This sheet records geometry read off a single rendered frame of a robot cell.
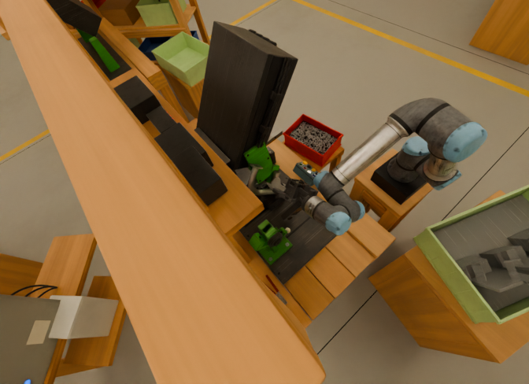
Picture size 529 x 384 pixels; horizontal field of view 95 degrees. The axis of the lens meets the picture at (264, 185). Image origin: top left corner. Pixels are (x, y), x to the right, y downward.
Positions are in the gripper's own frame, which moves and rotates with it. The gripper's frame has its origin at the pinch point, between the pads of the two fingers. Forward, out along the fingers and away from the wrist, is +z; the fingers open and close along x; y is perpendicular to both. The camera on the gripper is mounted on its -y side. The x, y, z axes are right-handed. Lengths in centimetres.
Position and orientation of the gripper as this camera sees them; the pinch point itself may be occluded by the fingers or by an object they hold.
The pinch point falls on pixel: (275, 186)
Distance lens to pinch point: 103.1
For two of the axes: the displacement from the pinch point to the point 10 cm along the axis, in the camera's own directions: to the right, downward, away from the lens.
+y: 3.0, -9.0, -3.1
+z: -5.8, -4.3, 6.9
